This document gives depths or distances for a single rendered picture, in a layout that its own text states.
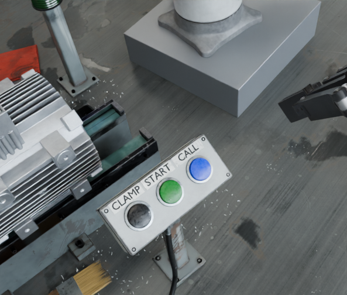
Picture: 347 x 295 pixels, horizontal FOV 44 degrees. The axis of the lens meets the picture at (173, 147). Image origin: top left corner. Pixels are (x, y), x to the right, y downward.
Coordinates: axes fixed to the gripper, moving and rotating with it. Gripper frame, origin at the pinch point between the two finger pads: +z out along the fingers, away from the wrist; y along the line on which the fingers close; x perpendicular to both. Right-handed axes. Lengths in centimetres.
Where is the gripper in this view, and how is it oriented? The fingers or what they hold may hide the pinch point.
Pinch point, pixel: (303, 103)
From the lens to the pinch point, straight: 53.0
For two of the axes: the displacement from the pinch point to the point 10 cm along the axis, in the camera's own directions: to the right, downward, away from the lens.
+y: -7.7, 5.6, -3.1
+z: -2.8, 1.4, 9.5
